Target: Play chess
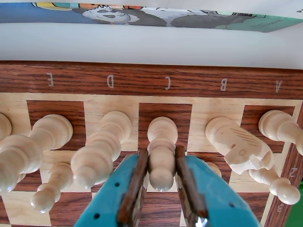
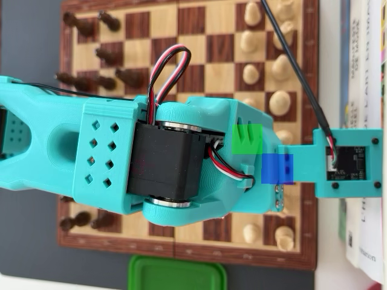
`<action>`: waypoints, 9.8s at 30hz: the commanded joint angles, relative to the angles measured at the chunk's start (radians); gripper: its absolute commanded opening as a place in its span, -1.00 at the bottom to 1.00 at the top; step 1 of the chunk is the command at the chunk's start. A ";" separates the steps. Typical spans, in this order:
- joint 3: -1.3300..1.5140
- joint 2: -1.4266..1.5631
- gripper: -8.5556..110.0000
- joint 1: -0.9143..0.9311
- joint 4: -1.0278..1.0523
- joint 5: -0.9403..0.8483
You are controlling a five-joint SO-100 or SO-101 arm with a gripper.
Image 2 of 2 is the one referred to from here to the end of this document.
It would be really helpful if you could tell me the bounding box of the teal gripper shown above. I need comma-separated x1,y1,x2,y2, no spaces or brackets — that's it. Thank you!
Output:
231,99,285,214

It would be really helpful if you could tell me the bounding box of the light chess rook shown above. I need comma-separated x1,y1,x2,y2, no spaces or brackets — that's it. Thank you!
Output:
275,0,296,22
274,225,296,251

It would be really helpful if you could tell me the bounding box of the light chess queen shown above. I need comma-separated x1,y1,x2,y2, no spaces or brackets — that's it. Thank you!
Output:
275,129,294,146

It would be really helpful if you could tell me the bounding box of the light chess king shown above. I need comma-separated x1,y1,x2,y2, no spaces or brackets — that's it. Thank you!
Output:
268,89,291,116

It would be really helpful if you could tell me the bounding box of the light chess bishop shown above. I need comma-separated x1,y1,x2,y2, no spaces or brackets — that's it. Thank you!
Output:
272,54,293,81

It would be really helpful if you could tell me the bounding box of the dark chess pawn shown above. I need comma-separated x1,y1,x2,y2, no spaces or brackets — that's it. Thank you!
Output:
90,210,116,230
95,47,122,66
95,75,117,91
97,9,121,32

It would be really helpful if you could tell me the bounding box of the light chess knight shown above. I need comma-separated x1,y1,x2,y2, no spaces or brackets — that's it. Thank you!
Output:
273,20,296,51

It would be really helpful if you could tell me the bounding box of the dark chess rook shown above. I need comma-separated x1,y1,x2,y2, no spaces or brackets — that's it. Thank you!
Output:
59,210,92,232
62,11,97,37

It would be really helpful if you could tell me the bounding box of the dark chess bishop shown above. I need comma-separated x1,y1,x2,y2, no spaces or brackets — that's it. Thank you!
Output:
54,71,94,91

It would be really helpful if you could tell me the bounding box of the green plastic container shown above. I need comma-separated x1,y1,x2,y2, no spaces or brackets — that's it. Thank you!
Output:
126,254,227,290

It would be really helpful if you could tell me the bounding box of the wooden folding chessboard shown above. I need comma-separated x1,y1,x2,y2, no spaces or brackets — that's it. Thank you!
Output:
56,0,320,271

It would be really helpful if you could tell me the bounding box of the white Gabrielle Chanel book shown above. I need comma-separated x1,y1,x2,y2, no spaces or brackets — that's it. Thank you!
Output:
344,0,368,268

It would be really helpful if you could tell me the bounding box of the white book with colourful edge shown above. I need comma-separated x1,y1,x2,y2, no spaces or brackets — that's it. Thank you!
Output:
377,0,387,285

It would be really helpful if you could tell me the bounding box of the grey table mat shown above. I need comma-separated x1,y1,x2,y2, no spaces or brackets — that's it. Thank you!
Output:
0,0,315,290

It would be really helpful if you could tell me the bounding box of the red white black servo cable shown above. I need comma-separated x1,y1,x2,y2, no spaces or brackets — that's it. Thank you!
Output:
208,141,257,185
147,44,192,125

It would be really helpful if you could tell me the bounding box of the black camera cable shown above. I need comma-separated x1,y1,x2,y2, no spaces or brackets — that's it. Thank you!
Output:
260,0,338,169

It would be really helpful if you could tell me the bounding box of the thin black cable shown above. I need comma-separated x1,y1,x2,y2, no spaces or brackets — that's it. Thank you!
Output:
21,83,135,101

